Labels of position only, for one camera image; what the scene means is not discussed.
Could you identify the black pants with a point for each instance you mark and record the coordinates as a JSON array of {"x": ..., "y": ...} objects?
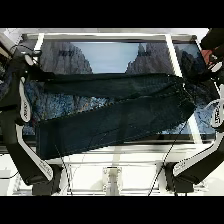
[{"x": 116, "y": 123}]

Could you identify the silver frame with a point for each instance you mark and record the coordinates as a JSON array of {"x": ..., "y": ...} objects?
[{"x": 113, "y": 180}]

